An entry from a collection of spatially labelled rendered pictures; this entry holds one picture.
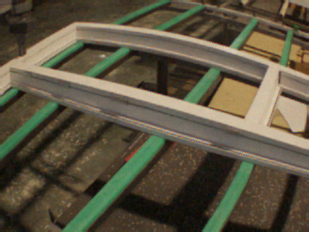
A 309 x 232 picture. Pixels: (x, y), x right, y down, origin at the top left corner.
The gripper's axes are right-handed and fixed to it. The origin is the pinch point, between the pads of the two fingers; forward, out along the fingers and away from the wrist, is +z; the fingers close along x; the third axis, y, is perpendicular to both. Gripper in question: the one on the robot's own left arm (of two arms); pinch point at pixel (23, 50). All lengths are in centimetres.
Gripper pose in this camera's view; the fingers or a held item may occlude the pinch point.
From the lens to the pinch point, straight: 136.0
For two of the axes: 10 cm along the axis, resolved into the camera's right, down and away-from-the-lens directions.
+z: 0.0, 8.5, 5.3
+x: -8.8, -2.6, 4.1
